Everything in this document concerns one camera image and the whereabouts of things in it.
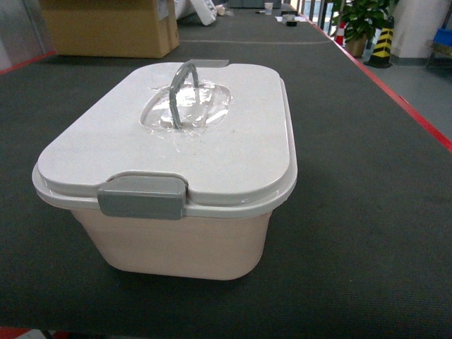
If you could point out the white box lid grey handle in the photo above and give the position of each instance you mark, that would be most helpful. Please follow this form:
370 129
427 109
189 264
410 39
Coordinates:
203 139

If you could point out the pink plastic storage box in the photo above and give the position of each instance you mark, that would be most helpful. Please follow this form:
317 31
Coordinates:
208 248

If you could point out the brown cardboard box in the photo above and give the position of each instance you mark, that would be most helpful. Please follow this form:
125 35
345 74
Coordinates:
130 29

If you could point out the dark grey table mat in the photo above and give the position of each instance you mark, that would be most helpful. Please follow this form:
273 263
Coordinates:
361 249

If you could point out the white paper cup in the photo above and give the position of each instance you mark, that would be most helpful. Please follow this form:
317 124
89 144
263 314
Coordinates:
268 8

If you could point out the red white traffic cone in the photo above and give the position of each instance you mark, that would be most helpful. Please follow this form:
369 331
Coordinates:
340 34

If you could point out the yellow black striped bollard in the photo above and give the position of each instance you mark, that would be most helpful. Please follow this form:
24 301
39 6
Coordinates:
380 58

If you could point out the potted green plant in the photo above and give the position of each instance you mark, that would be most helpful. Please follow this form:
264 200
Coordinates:
361 18

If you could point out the blue bins on far shelf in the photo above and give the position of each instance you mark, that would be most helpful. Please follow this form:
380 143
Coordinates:
444 37

